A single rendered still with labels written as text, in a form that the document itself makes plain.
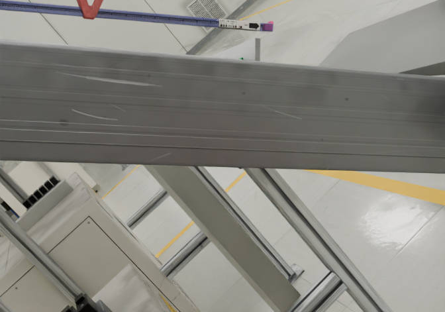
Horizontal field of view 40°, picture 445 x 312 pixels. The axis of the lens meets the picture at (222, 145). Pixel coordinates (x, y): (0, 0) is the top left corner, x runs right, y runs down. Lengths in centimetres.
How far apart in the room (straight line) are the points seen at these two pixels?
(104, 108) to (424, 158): 20
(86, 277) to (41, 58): 155
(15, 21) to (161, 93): 816
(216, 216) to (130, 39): 735
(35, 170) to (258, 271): 415
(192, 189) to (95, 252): 64
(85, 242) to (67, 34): 677
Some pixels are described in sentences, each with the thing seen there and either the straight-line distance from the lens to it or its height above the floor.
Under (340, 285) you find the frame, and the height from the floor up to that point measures 30.
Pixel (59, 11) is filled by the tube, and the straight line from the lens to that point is 82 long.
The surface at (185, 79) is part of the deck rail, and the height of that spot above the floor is 88.
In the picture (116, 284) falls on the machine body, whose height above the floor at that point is 62.
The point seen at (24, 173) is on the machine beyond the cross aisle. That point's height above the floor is 53.
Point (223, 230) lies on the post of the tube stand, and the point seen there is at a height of 47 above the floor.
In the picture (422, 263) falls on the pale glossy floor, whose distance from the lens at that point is 166.
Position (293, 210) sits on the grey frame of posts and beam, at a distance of 114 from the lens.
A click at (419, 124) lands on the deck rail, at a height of 76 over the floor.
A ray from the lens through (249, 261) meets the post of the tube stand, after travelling 133.
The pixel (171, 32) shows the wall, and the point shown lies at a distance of 868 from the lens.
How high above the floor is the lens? 93
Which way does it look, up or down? 14 degrees down
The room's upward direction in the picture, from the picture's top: 40 degrees counter-clockwise
